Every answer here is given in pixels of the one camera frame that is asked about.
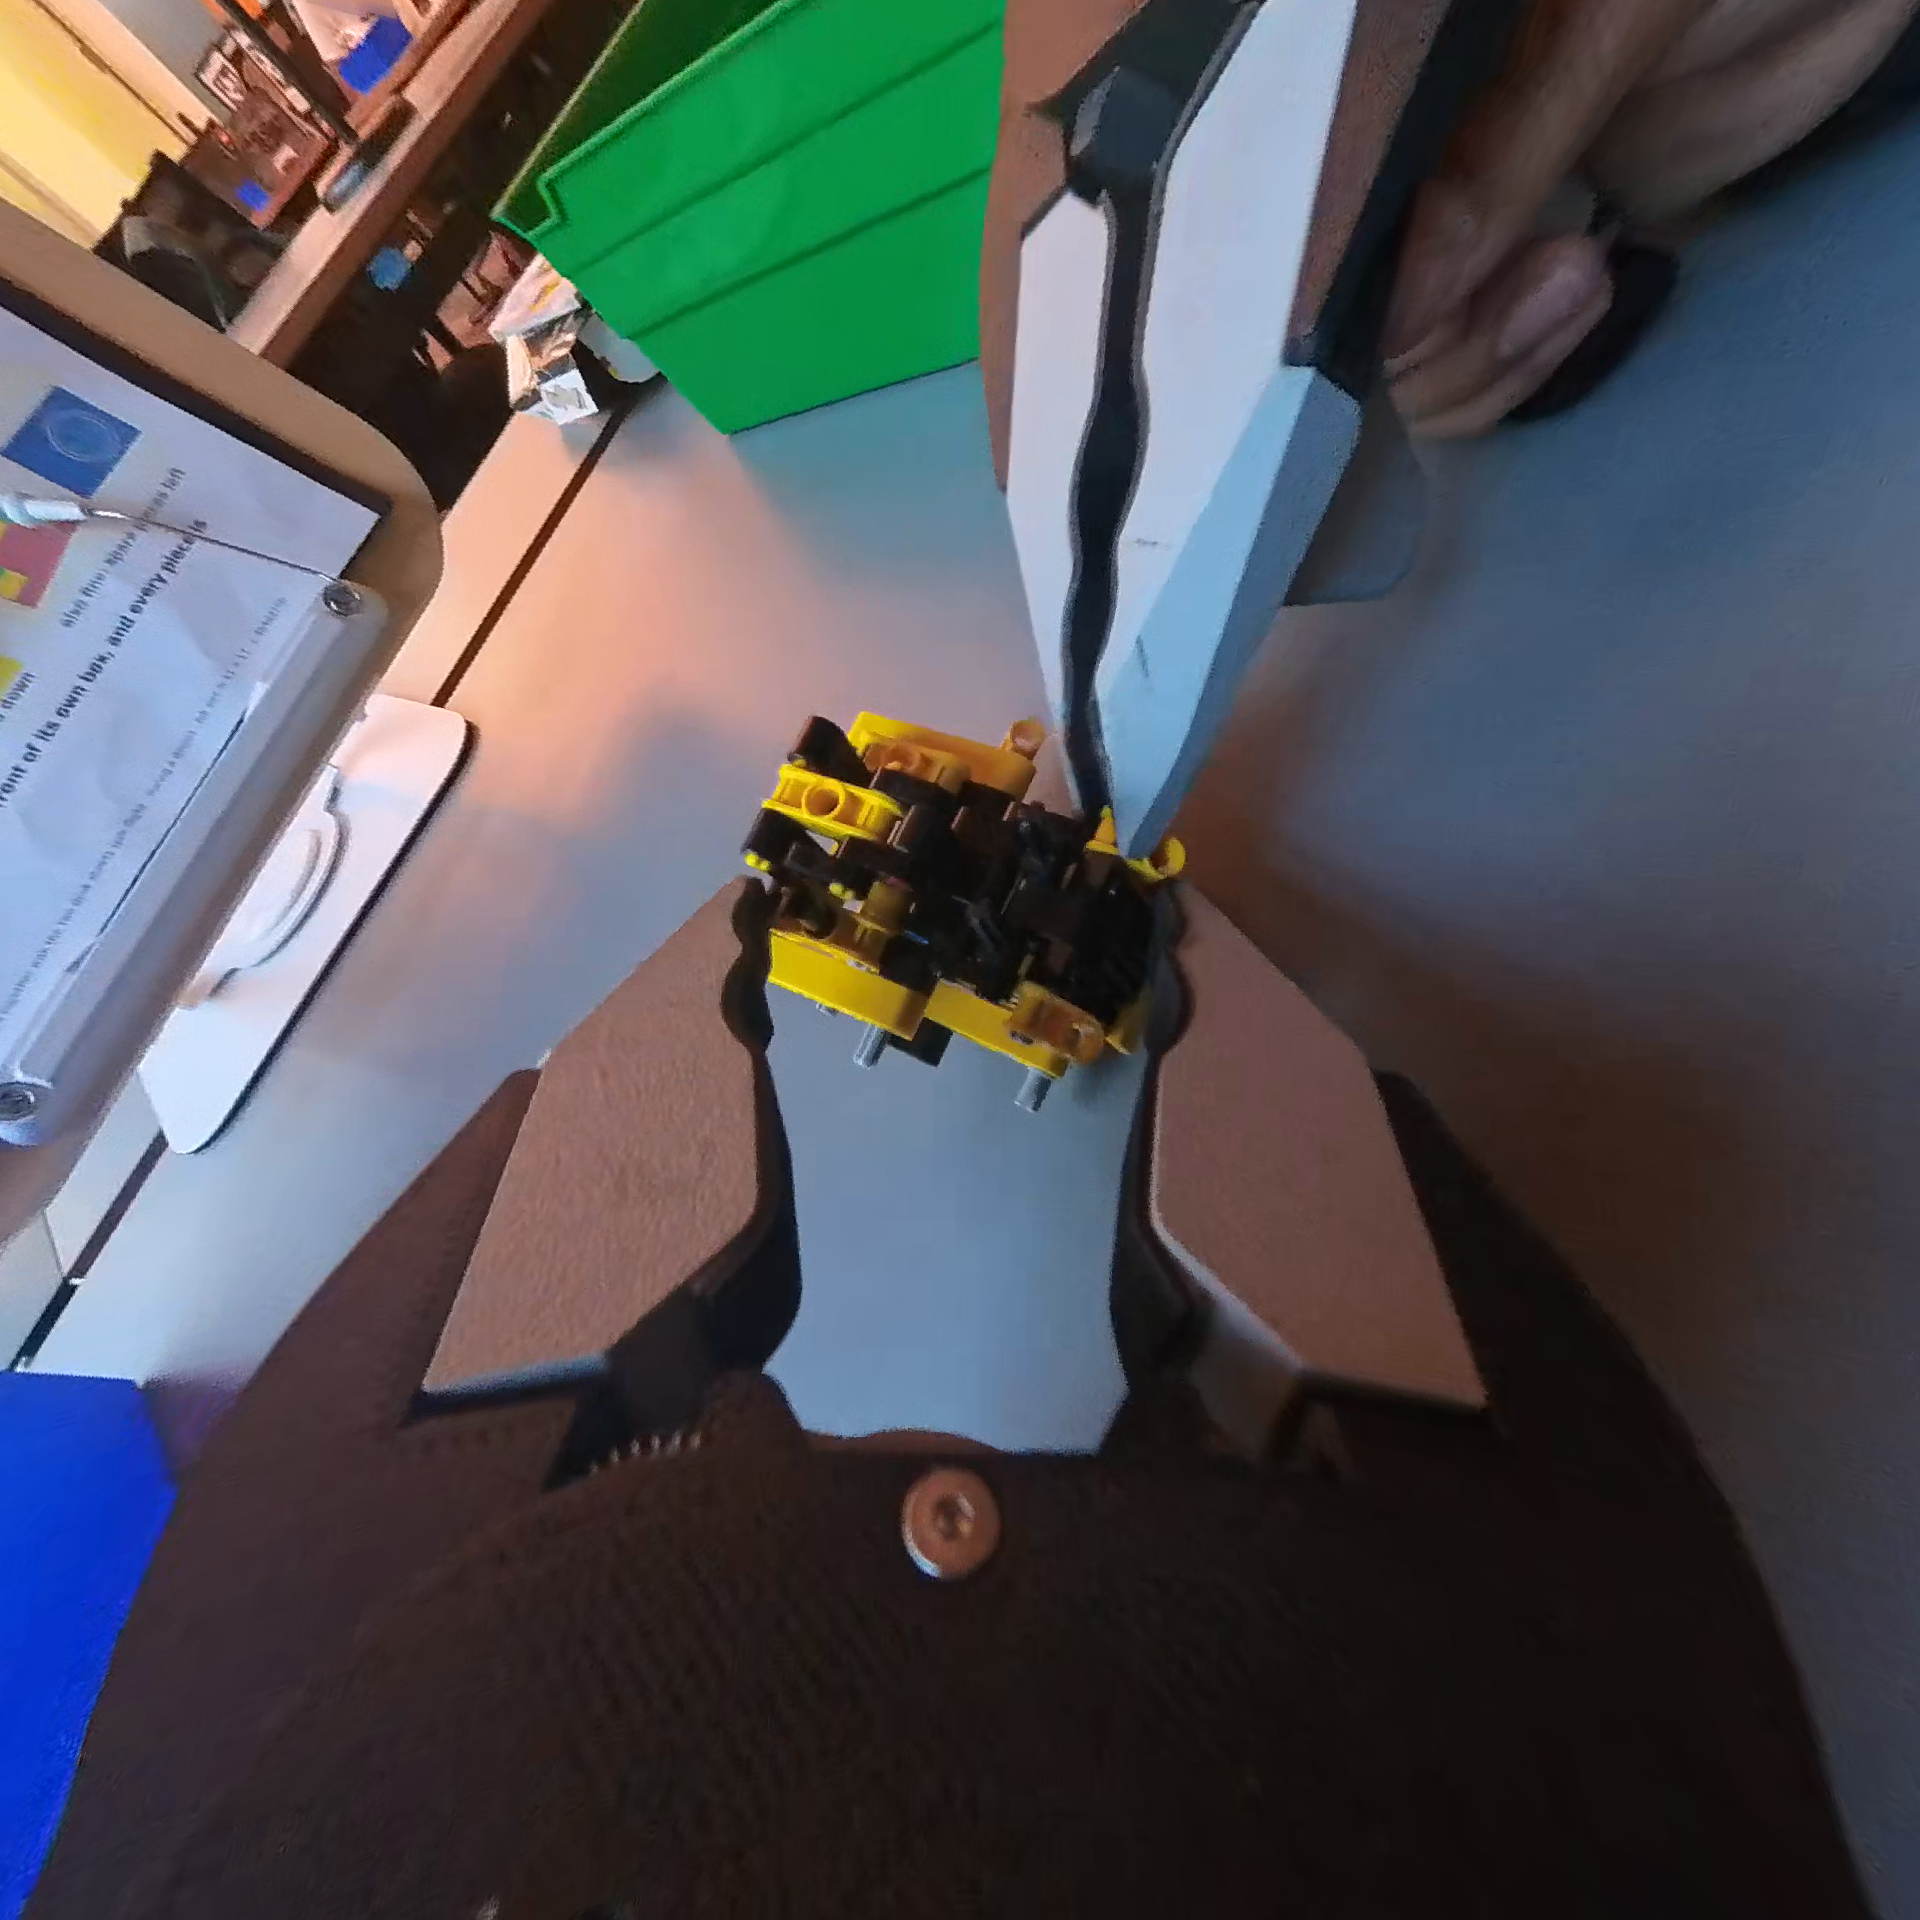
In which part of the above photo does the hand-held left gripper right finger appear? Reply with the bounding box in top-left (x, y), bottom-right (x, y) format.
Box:
top-left (1111, 875), bottom-right (1492, 1460)

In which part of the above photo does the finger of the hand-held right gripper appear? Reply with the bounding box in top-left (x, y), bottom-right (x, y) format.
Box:
top-left (1002, 194), bottom-right (1129, 780)
top-left (1084, 0), bottom-right (1368, 863)

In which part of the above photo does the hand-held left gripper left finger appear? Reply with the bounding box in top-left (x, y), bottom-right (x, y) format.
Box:
top-left (425, 875), bottom-right (813, 1397)

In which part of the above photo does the yellow black lego vehicle model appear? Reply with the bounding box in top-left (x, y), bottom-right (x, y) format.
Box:
top-left (737, 712), bottom-right (1189, 1118)

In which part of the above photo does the green plastic bin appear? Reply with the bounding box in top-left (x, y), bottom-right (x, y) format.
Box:
top-left (490, 0), bottom-right (1008, 435)

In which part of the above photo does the person's right hand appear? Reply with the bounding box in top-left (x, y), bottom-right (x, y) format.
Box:
top-left (1384, 0), bottom-right (1920, 442)

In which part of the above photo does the brown wooden desk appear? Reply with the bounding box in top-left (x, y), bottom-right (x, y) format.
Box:
top-left (223, 0), bottom-right (566, 371)

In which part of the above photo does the tabletop sign with white base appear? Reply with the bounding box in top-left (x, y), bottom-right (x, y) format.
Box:
top-left (0, 194), bottom-right (477, 1250)

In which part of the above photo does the blue box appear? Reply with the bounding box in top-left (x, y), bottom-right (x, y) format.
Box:
top-left (0, 1367), bottom-right (178, 1920)

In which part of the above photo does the thin wire with white tip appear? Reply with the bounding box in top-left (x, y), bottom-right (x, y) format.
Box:
top-left (0, 485), bottom-right (353, 582)

